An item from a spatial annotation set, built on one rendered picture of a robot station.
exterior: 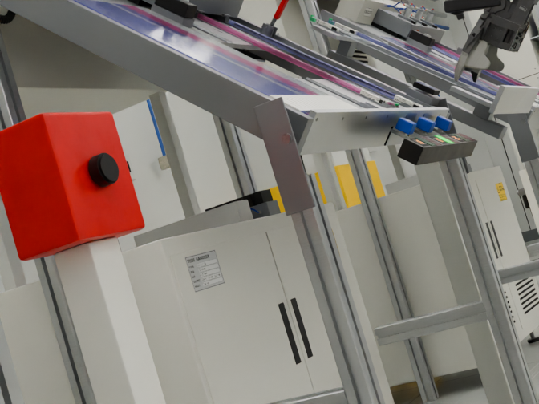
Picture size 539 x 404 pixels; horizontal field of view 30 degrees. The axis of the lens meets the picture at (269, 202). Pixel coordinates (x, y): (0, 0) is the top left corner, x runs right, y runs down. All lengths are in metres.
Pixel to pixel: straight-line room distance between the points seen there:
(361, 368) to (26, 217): 0.54
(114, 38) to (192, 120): 3.43
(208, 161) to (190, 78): 3.51
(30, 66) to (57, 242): 0.91
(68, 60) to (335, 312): 0.96
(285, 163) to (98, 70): 0.86
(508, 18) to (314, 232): 0.73
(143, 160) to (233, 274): 2.87
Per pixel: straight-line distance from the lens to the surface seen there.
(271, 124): 1.49
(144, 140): 4.71
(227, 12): 2.29
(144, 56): 1.67
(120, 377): 1.25
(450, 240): 2.44
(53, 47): 2.17
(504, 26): 2.01
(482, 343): 2.46
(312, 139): 1.56
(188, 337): 1.67
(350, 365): 1.51
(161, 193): 4.69
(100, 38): 1.72
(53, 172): 1.21
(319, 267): 1.49
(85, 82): 2.21
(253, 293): 1.86
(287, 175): 1.49
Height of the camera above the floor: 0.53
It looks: 3 degrees up
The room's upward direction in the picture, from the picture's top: 17 degrees counter-clockwise
